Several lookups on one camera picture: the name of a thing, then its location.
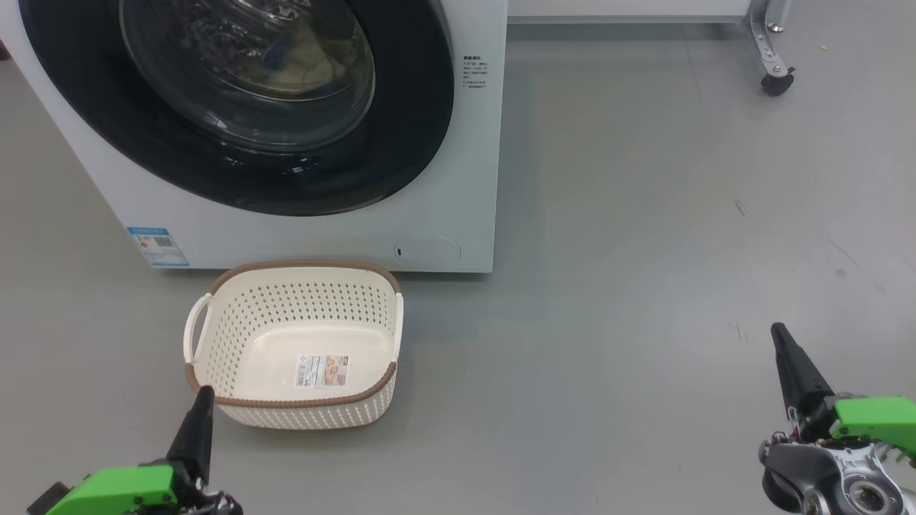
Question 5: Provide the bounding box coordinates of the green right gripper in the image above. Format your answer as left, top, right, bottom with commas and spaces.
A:
770, 322, 916, 458

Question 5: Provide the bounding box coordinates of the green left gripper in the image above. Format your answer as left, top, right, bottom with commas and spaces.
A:
43, 386, 243, 515

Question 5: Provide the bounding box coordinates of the dark round glass washer door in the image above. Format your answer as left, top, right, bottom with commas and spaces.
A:
19, 0, 457, 217

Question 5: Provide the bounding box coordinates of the white basket product sticker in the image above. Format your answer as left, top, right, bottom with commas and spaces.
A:
296, 353, 349, 389

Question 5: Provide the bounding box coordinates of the cream perforated laundry basket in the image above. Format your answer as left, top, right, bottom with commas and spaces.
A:
183, 260, 405, 431

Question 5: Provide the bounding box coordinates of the white front-load washing machine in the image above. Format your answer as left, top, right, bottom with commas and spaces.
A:
0, 0, 509, 274

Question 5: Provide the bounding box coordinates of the blue energy label sticker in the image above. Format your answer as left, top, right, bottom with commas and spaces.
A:
127, 226, 190, 268

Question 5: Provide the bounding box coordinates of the round washer filter cover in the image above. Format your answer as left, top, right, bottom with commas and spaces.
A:
392, 235, 462, 269

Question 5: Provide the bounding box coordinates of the grey metal stand leg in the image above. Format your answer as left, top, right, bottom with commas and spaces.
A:
744, 0, 796, 97

